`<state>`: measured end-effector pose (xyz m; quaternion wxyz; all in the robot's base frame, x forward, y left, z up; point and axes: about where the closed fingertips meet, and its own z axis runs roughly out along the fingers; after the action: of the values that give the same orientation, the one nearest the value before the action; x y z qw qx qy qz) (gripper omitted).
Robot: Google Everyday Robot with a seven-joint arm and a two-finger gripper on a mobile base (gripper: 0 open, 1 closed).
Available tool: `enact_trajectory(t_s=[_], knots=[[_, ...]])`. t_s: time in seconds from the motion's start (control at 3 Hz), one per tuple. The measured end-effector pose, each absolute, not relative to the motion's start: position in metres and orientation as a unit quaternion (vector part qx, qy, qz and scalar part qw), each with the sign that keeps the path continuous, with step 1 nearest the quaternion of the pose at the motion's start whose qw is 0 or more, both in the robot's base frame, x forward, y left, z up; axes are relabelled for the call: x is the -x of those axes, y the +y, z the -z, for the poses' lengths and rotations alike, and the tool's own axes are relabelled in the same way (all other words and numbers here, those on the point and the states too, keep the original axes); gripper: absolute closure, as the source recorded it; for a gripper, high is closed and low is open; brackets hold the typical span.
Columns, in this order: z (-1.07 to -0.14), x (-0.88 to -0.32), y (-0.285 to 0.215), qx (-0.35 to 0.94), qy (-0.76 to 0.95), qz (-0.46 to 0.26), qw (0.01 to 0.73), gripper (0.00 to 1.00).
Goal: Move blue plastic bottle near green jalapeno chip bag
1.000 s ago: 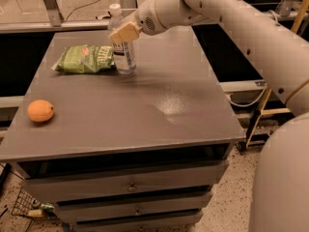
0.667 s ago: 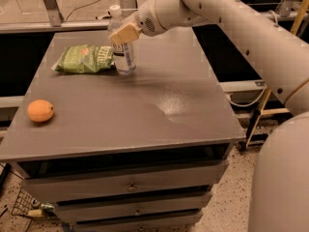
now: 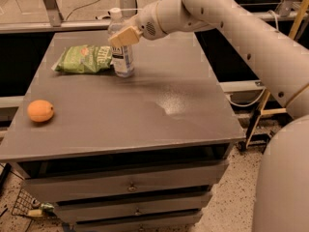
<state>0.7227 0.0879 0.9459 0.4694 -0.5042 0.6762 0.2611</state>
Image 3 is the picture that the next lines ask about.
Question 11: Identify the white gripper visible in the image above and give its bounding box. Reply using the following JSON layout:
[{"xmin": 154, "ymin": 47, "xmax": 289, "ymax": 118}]
[{"xmin": 108, "ymin": 2, "xmax": 166, "ymax": 47}]

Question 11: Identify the clear plastic tea bottle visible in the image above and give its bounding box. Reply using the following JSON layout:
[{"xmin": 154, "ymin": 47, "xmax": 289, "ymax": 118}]
[{"xmin": 108, "ymin": 8, "xmax": 134, "ymax": 77}]

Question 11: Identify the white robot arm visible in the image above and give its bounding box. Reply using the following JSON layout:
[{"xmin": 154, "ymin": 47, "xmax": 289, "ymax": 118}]
[{"xmin": 108, "ymin": 0, "xmax": 309, "ymax": 232}]

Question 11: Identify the green jalapeno chip bag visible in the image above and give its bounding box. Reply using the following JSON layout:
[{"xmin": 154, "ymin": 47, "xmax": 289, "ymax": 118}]
[{"xmin": 52, "ymin": 44, "xmax": 112, "ymax": 74}]

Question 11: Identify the grey metal railing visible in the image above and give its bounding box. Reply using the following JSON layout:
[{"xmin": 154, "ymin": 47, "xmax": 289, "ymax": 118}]
[{"xmin": 0, "ymin": 0, "xmax": 300, "ymax": 34}]

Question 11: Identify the orange fruit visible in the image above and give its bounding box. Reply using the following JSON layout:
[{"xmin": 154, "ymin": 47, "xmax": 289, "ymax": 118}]
[{"xmin": 27, "ymin": 100, "xmax": 54, "ymax": 123}]

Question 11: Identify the grey drawer cabinet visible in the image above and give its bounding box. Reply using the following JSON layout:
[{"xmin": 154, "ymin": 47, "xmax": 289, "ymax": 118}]
[{"xmin": 1, "ymin": 31, "xmax": 244, "ymax": 232}]

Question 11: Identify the white cable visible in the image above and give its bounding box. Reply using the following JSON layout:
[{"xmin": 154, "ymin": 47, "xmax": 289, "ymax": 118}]
[{"xmin": 227, "ymin": 10, "xmax": 282, "ymax": 108}]

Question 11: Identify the yellow metal frame stand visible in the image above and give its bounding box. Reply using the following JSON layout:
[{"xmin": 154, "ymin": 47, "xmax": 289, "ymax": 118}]
[{"xmin": 239, "ymin": 0, "xmax": 309, "ymax": 151}]

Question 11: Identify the wire mesh basket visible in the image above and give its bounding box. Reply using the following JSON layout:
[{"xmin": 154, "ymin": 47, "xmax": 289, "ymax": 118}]
[{"xmin": 12, "ymin": 188, "xmax": 42, "ymax": 218}]

